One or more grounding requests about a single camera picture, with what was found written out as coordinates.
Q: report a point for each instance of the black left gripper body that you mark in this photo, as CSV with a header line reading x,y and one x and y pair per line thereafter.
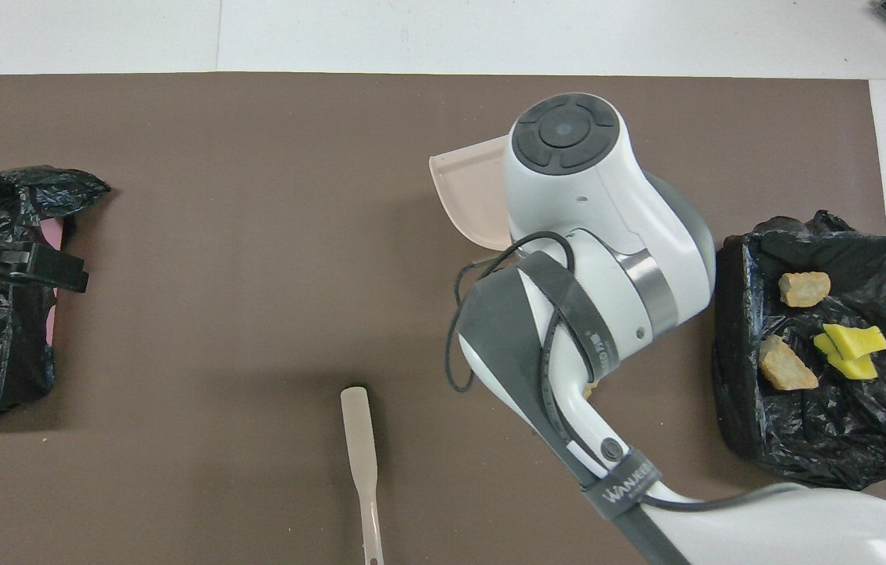
x,y
62,268

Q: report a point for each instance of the beige plastic dustpan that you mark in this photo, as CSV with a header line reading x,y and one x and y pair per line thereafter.
x,y
474,196

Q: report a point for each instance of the pale beige toy pastry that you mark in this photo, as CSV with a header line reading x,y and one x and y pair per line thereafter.
x,y
589,388

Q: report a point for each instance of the striped orange bread roll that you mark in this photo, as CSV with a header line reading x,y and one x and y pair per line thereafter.
x,y
803,289
786,369

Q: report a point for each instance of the yellow sponge piece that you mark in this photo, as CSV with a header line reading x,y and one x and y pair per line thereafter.
x,y
858,339
851,369

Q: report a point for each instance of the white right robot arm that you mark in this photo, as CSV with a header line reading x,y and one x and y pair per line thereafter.
x,y
607,235

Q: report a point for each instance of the pink plastic bin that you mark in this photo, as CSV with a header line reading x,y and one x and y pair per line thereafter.
x,y
52,231

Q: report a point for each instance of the right black bag bin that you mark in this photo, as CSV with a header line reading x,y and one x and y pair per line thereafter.
x,y
827,447

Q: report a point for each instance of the brown table mat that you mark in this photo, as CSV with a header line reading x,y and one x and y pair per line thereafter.
x,y
254,235

